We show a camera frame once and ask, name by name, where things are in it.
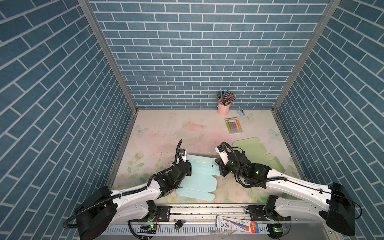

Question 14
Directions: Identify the light blue paper box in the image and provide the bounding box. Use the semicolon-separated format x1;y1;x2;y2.
176;155;220;201

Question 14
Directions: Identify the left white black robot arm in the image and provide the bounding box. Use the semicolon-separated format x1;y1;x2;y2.
63;161;192;240

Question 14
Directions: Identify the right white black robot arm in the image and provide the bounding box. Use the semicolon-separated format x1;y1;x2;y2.
215;145;360;236

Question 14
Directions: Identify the light green flat paper box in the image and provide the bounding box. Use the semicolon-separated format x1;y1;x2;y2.
233;138;286;173

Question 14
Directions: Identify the pack of coloured markers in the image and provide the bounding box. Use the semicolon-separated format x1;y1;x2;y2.
225;118;243;134

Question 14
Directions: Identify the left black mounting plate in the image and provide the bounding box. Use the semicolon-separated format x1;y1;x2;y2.
145;205;171;224

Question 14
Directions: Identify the black mounting plate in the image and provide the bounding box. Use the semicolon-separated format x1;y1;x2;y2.
145;205;171;224
245;205;292;222

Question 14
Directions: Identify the small black knob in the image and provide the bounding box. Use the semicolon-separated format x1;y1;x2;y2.
175;220;183;231

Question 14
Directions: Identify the pink pencil cup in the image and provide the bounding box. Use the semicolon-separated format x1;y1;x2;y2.
217;103;231;117

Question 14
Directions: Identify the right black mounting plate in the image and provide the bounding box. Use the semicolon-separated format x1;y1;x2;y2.
245;205;292;222

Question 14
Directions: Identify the white red blue package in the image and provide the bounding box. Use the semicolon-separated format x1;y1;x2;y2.
216;216;260;234

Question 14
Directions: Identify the left green circuit board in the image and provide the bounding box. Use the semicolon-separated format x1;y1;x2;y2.
138;225;158;235

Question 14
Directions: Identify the coloured pencils bundle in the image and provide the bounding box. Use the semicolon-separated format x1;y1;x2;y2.
216;91;236;106

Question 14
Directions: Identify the right green lit device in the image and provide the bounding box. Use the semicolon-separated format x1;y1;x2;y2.
267;224;284;240

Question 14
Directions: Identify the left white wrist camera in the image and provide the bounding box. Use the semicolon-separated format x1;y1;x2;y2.
177;149;187;164

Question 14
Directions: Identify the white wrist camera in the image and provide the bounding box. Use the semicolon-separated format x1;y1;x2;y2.
177;149;187;164
215;145;229;165

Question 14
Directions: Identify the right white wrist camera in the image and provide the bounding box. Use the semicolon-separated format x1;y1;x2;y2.
215;145;229;165

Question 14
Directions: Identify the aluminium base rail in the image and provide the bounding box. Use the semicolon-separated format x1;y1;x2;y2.
77;202;343;240

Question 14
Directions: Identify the left black corrugated cable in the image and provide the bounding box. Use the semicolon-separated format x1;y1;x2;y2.
62;139;184;240

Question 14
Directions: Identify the right black cable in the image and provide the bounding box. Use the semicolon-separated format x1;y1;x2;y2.
220;141;363;220

